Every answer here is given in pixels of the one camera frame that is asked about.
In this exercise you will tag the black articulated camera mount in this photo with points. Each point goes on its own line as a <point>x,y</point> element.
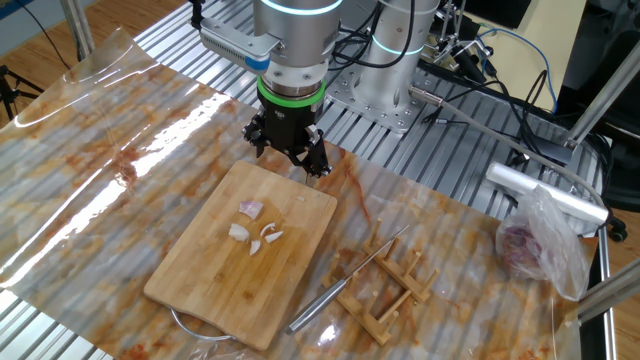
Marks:
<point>467,62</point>

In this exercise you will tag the beige desk top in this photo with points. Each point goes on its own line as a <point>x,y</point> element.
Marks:
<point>565,30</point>

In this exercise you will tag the marble pattern plastic sheet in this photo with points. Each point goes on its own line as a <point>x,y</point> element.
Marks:
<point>100,175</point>

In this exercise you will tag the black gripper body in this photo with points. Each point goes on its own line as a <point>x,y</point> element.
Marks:
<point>287,125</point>

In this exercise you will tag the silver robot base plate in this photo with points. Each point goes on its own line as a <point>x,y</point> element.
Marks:
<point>345,95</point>

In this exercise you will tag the curved white onion sliver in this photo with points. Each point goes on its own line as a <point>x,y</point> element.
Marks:
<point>266,229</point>

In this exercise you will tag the steel kitchen knife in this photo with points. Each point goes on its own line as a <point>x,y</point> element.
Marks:
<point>320,305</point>

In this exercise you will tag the black office chair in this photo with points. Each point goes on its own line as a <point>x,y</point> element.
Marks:
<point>625,165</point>

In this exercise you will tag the crumpled clear plastic bag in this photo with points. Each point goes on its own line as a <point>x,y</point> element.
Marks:
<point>560,250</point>

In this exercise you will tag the aluminium frame post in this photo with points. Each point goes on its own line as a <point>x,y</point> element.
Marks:
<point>610,292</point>
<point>77,25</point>
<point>605,95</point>

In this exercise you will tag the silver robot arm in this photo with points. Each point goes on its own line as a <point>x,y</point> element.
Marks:
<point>295,40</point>

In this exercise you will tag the black tripod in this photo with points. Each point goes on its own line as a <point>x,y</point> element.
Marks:
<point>6,85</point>

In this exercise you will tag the small white onion wedge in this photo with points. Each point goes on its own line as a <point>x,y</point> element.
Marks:
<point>254,247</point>
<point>273,237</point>

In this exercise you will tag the silver metal cylinder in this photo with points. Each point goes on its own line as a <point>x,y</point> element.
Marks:
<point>550,195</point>

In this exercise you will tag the large white onion piece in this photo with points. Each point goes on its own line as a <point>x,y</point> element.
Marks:
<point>238,233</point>

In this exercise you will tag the silver wrist camera blue end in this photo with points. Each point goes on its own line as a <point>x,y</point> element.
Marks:
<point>230,45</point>

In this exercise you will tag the whole purple onion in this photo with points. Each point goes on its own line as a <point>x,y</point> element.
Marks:
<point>520,247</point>

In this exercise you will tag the dark grey adapter box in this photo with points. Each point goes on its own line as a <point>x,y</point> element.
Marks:
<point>550,150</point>

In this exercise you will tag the bamboo cutting board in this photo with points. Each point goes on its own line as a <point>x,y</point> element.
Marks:
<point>225,285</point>

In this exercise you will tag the black monitor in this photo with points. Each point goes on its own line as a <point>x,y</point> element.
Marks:
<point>500,10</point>

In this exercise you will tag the silver metal table bar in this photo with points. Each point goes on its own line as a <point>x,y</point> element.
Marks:
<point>607,325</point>

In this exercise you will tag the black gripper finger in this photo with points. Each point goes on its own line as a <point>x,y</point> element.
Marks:
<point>257,132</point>
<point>315,157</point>

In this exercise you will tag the wooden peg rack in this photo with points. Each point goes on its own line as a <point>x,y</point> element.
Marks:
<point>359,315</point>

